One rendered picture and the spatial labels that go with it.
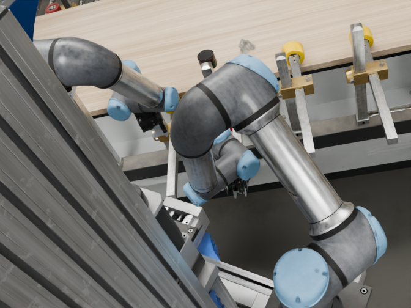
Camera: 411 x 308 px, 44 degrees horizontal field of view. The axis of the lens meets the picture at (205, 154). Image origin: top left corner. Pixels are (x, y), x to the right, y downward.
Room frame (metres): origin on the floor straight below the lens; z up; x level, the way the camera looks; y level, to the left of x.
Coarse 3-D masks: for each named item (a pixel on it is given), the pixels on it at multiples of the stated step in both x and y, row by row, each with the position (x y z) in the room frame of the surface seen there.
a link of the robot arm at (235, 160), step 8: (224, 144) 0.95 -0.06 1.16; (232, 144) 0.94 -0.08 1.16; (240, 144) 0.93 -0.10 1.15; (224, 152) 0.93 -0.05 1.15; (232, 152) 0.91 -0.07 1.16; (240, 152) 0.90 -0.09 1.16; (248, 152) 0.89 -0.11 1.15; (224, 160) 0.89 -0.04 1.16; (232, 160) 0.88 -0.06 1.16; (240, 160) 0.87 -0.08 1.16; (248, 160) 0.86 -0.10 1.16; (256, 160) 0.86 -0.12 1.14; (224, 168) 0.87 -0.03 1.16; (232, 168) 0.87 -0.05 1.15; (240, 168) 0.85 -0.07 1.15; (248, 168) 0.85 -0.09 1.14; (256, 168) 0.85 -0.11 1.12; (224, 176) 0.85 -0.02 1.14; (232, 176) 0.85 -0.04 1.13; (240, 176) 0.84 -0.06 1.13; (248, 176) 0.85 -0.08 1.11
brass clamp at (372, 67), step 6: (378, 60) 1.17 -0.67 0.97; (384, 60) 1.16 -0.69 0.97; (366, 66) 1.17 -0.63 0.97; (372, 66) 1.15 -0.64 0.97; (378, 66) 1.14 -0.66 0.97; (384, 66) 1.13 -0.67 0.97; (348, 72) 1.18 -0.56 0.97; (354, 72) 1.16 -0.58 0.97; (366, 72) 1.14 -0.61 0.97; (372, 72) 1.13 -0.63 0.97; (378, 72) 1.13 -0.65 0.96; (384, 72) 1.12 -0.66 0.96; (348, 78) 1.16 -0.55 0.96; (354, 78) 1.15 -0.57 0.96; (360, 78) 1.14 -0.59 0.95; (366, 78) 1.14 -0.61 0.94; (384, 78) 1.12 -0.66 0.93; (354, 84) 1.15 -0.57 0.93
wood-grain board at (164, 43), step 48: (144, 0) 2.25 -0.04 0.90; (192, 0) 2.08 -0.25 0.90; (240, 0) 1.92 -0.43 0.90; (288, 0) 1.77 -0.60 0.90; (336, 0) 1.64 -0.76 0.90; (384, 0) 1.51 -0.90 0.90; (144, 48) 1.89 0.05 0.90; (192, 48) 1.74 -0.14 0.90; (336, 48) 1.38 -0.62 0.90; (384, 48) 1.27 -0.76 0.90; (96, 96) 1.72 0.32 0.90
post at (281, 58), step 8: (280, 56) 1.24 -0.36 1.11; (280, 64) 1.23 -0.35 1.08; (280, 72) 1.24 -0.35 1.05; (288, 72) 1.23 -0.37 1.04; (280, 80) 1.24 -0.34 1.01; (288, 80) 1.23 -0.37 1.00; (288, 104) 1.24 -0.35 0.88; (288, 112) 1.24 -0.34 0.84; (296, 112) 1.23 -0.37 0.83; (296, 120) 1.23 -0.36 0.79; (296, 128) 1.23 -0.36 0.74
